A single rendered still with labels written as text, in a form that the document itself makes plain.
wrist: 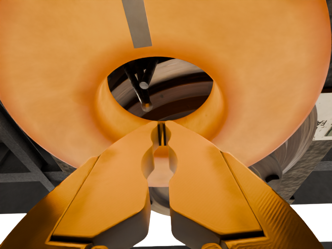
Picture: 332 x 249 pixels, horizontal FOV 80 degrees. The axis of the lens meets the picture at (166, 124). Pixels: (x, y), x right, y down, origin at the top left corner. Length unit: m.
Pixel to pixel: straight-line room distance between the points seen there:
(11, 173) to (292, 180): 6.32
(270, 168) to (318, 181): 9.06
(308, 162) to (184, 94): 0.67
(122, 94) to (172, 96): 0.08
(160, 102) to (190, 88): 0.05
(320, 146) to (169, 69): 0.65
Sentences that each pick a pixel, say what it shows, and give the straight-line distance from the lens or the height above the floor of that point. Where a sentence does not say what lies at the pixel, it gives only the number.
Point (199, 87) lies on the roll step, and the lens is 0.31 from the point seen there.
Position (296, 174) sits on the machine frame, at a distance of 0.96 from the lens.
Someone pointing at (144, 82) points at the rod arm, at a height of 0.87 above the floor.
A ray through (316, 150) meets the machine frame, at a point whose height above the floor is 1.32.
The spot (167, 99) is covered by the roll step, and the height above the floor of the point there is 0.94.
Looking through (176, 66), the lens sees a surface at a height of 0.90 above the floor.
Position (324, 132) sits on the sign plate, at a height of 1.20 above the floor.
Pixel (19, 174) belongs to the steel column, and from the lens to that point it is 6.52.
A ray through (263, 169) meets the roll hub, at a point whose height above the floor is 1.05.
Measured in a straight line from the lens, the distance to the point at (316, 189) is 9.17.
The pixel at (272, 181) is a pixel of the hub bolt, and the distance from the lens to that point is 0.40.
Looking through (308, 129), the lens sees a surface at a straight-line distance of 0.48.
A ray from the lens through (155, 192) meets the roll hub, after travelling 0.43.
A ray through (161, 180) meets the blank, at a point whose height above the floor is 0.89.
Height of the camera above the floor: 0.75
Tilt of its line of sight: 44 degrees up
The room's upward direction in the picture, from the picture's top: 176 degrees clockwise
